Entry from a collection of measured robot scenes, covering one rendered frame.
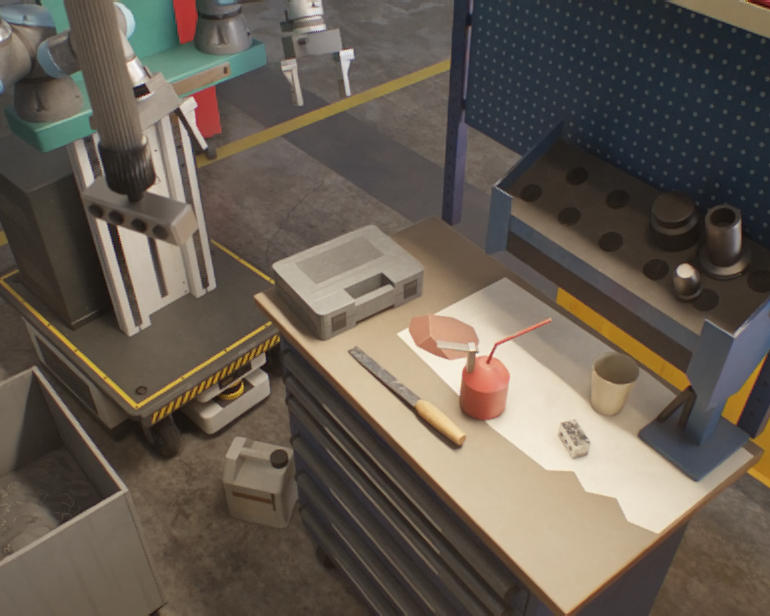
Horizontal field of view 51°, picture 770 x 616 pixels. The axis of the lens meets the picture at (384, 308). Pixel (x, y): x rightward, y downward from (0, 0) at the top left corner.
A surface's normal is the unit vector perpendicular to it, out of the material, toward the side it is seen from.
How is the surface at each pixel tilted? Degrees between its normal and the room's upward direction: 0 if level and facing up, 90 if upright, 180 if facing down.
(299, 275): 0
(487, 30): 90
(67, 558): 90
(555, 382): 0
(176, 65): 0
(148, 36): 90
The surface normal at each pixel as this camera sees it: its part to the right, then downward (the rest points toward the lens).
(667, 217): -0.36, -0.48
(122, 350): 0.00, -0.75
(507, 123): -0.80, 0.40
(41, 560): 0.65, 0.50
